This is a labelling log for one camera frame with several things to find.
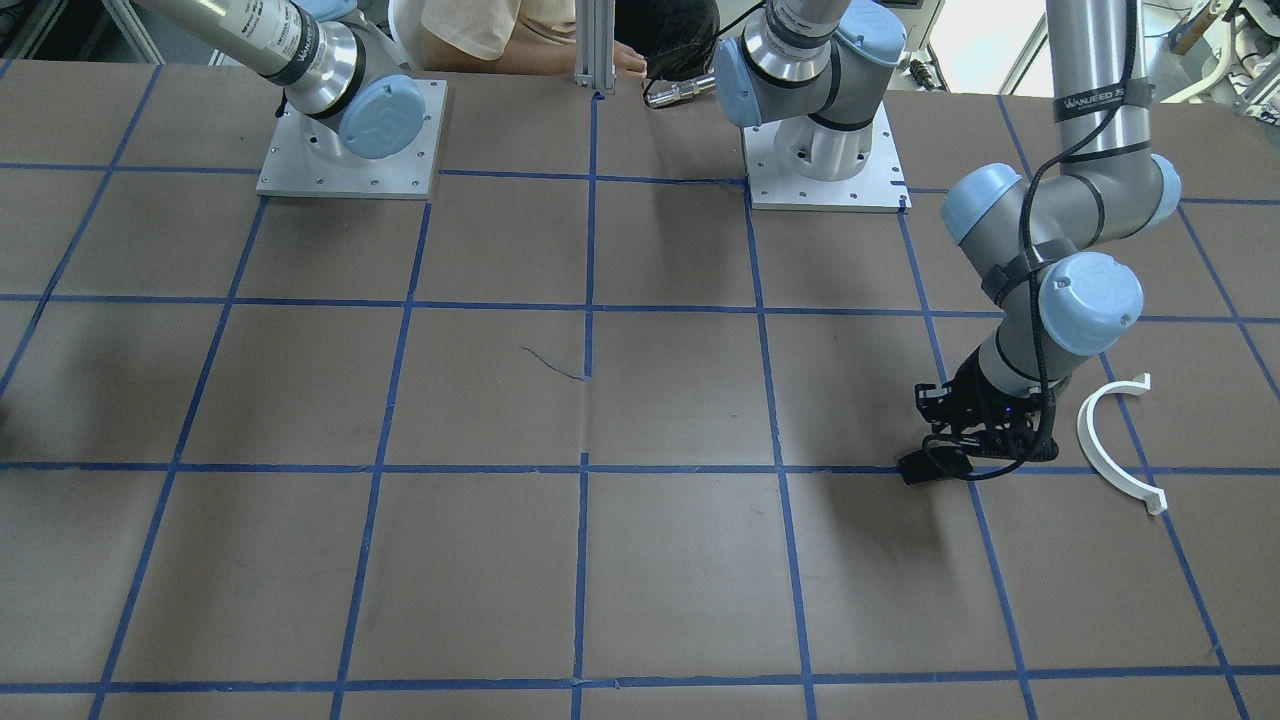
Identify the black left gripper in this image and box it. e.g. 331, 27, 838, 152
915, 351, 1059, 466

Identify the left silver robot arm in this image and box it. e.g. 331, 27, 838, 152
712, 1, 1181, 484

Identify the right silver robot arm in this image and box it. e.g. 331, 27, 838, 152
141, 1, 428, 160

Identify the black brake pad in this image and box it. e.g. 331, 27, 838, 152
897, 446, 974, 486

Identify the white curved plastic part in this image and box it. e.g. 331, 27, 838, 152
1076, 373, 1169, 518

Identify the person in beige shirt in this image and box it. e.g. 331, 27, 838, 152
419, 0, 649, 79

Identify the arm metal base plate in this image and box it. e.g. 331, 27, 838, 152
742, 105, 913, 213
256, 79, 449, 201

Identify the aluminium frame post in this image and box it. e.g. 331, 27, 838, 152
573, 0, 616, 97

